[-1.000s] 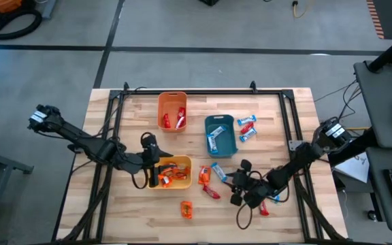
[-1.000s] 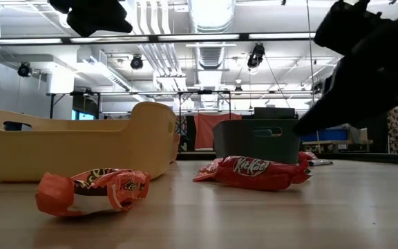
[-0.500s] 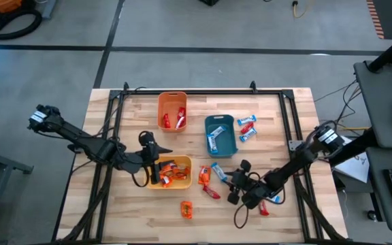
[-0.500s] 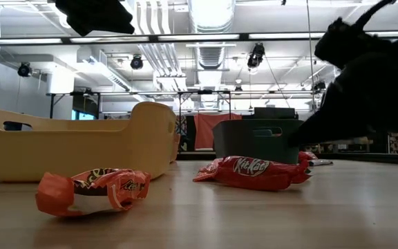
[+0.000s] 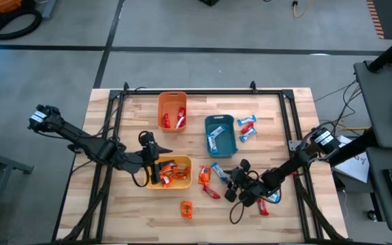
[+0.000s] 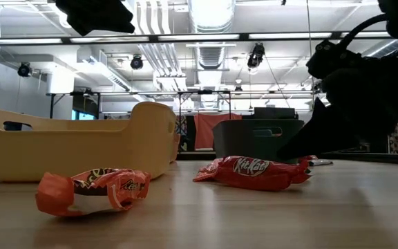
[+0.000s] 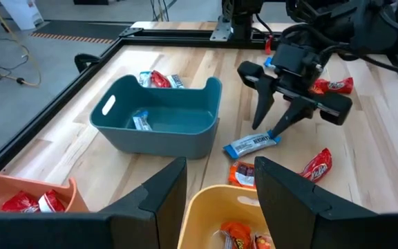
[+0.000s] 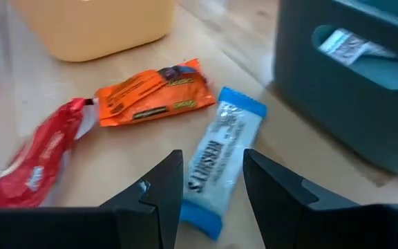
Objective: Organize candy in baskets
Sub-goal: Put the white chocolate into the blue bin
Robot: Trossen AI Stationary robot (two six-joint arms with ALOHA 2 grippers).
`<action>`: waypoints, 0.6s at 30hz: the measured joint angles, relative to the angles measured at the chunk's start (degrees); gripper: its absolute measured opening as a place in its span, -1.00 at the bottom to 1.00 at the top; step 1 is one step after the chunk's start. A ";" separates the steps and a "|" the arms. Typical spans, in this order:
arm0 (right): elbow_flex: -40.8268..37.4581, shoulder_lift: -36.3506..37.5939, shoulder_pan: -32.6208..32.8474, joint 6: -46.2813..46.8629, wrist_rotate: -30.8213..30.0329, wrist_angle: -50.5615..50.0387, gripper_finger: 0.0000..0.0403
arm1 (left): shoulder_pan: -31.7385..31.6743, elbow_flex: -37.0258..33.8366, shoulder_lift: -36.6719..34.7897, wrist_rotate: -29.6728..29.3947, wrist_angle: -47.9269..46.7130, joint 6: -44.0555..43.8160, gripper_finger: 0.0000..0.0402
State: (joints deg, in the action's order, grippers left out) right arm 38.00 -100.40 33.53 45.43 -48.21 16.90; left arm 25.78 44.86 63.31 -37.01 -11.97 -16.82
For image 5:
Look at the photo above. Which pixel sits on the grey desk top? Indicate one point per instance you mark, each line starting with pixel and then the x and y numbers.
pixel 379 204
pixel 379 102

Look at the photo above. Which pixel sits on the red KitKat bar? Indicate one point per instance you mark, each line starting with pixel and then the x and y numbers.
pixel 263 208
pixel 180 123
pixel 247 128
pixel 211 192
pixel 181 111
pixel 166 120

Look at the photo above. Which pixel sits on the orange plastic basket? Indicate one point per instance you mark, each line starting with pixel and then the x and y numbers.
pixel 172 102

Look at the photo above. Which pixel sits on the teal plastic basket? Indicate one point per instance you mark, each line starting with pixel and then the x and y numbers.
pixel 228 146

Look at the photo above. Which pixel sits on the Hershey's cookies creme bar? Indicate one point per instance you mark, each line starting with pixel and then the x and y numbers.
pixel 218 131
pixel 212 143
pixel 274 198
pixel 218 170
pixel 248 134
pixel 247 120

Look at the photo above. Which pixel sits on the yellow plastic basket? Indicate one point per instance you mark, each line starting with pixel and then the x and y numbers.
pixel 174 186

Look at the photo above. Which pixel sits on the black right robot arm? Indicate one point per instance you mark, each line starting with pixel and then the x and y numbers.
pixel 291 166

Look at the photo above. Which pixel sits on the black metal pole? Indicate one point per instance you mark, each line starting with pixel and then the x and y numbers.
pixel 390 52

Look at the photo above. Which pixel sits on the white paper sheet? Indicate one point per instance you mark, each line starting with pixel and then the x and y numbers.
pixel 356 170

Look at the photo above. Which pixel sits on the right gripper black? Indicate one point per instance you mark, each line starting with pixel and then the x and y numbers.
pixel 248 187

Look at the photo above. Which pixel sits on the orange vacuum cleaner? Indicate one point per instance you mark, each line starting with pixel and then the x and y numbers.
pixel 2 5

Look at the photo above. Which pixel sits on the black diagonal strut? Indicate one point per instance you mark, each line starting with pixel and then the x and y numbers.
pixel 352 148

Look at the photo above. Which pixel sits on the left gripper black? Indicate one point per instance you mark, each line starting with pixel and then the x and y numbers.
pixel 148 158

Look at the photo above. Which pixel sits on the silver metal bracket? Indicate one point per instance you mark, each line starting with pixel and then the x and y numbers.
pixel 293 145

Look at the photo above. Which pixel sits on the black caster wheel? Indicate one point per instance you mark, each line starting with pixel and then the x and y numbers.
pixel 372 215

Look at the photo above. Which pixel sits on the black aluminium table frame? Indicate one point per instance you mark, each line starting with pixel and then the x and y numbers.
pixel 199 92

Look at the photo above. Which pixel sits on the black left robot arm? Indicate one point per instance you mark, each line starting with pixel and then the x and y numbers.
pixel 80 137

